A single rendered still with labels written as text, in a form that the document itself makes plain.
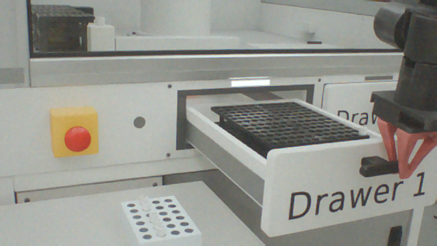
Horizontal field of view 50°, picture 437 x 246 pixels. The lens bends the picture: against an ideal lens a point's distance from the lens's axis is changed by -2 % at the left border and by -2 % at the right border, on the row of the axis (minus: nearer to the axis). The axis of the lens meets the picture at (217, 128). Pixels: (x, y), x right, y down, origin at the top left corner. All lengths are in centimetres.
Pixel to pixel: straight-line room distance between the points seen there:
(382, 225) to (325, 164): 69
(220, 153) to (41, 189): 32
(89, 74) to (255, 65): 31
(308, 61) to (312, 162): 40
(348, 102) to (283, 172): 48
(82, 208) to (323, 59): 54
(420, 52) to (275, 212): 25
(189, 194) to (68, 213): 21
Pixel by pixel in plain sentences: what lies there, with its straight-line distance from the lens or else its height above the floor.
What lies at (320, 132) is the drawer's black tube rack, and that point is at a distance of 76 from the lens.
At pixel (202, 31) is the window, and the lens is 87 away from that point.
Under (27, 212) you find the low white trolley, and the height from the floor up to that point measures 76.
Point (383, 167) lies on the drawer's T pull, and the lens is 62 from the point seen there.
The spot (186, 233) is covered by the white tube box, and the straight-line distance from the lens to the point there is 65.
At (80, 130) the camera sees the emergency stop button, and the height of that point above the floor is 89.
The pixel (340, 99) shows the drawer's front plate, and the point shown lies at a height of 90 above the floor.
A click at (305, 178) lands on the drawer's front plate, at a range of 60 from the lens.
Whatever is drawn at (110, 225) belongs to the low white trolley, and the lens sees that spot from 75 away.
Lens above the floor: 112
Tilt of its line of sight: 17 degrees down
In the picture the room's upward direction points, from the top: 3 degrees clockwise
